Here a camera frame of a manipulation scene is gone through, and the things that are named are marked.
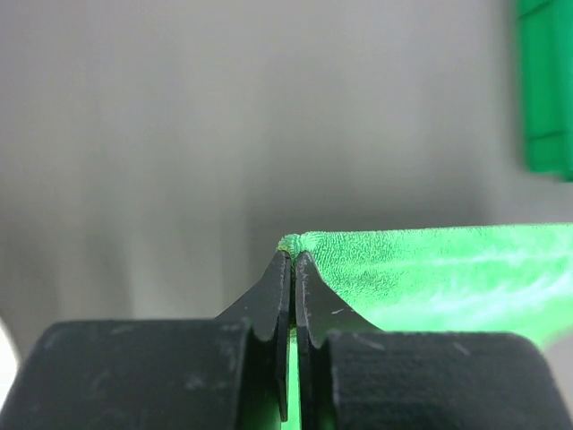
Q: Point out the green plastic bin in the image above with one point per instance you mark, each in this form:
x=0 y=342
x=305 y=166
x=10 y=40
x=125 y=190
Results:
x=544 y=35

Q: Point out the green towel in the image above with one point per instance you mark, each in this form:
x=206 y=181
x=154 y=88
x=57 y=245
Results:
x=511 y=279

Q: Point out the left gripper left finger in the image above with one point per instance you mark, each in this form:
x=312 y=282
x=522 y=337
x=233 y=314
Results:
x=229 y=372

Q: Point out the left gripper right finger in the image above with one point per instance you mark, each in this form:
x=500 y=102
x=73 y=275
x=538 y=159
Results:
x=353 y=375

